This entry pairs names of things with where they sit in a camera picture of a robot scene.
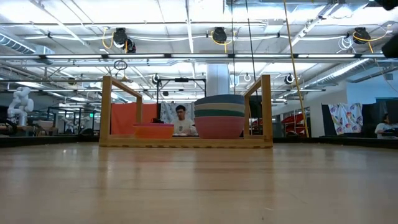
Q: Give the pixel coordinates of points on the teal bowl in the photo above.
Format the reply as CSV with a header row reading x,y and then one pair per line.
x,y
219,113

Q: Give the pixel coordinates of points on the blue bowl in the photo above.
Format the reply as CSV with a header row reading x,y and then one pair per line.
x,y
219,99

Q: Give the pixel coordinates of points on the pink bowl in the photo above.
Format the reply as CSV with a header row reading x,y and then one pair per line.
x,y
219,127

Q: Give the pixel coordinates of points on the red translucent bowl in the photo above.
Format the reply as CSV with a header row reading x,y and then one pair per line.
x,y
154,124

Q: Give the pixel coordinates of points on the yellow translucent bowl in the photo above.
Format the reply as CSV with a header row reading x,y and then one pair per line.
x,y
154,132

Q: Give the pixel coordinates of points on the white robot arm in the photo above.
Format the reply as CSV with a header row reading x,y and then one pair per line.
x,y
21,105

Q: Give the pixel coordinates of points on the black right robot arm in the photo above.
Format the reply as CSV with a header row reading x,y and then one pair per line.
x,y
392,46

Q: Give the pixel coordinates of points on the wooden slatted shelf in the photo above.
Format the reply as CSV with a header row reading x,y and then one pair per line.
x,y
186,143

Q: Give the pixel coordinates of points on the person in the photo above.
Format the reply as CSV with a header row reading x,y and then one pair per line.
x,y
385,127
183,126

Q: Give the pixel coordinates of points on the grey floral cloth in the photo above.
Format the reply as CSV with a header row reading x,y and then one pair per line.
x,y
168,112

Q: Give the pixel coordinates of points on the white round column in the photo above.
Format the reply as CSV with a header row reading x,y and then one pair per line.
x,y
217,84

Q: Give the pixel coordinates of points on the small black ceiling reel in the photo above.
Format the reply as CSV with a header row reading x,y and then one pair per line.
x,y
289,79
155,78

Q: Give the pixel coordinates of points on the long ceiling strip light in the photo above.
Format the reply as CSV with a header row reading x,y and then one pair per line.
x,y
199,56

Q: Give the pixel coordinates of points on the black panel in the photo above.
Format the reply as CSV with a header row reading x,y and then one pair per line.
x,y
255,107

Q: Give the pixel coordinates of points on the orange cloth panel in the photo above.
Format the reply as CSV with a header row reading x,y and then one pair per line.
x,y
124,118

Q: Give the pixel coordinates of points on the red storage bins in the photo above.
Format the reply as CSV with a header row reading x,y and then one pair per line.
x,y
293,119

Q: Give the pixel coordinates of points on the colourful floral cloth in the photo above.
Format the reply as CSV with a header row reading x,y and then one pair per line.
x,y
345,118

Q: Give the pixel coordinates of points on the black partition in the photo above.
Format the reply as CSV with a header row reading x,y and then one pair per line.
x,y
371,115

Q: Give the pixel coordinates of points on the black stand frame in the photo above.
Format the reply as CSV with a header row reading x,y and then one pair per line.
x,y
182,80

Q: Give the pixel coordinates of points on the black aluminium table frame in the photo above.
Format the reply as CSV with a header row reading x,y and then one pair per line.
x,y
342,140

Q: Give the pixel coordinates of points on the silver ventilation duct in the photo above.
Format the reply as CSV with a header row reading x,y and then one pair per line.
x,y
342,73
15,45

